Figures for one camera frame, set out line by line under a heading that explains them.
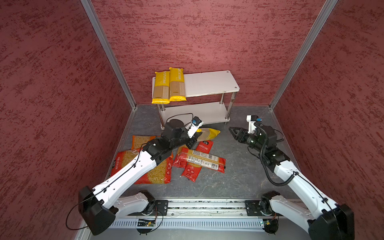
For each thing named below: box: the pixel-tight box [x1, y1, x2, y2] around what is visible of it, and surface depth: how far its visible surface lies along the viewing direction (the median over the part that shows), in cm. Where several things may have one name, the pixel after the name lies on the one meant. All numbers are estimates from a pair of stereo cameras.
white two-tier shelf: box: [156, 70, 240, 130], surface depth 90 cm
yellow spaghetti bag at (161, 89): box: [151, 71, 171, 104], surface depth 81 cm
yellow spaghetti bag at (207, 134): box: [196, 128, 221, 141], surface depth 82 cm
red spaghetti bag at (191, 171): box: [181, 140, 214, 183], surface depth 87 cm
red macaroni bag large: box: [134, 151, 174, 185], surface depth 83 cm
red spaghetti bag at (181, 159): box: [172, 144, 189, 168], surface depth 89 cm
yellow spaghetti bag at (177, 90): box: [169, 67, 187, 102], surface depth 83 cm
